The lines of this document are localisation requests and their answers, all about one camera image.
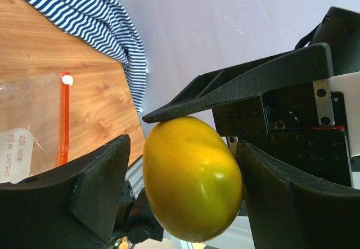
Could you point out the yellow fake lemon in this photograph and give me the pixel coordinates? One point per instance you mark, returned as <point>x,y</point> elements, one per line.
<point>192,180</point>

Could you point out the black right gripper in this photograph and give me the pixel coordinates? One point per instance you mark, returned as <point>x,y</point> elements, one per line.
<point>304,126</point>

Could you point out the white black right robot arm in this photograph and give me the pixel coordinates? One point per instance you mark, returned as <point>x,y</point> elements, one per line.
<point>340,30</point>

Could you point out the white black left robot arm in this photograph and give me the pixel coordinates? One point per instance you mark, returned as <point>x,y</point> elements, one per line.
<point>135,218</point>

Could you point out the blue white striped cloth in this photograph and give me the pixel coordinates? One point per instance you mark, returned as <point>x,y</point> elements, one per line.
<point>106,26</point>

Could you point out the clear zip top bag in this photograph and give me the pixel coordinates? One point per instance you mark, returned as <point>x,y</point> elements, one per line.
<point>35,125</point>

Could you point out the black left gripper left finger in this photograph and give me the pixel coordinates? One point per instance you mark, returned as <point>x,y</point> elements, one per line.
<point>71,206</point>

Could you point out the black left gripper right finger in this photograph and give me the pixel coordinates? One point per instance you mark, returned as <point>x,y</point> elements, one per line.
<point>289,208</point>

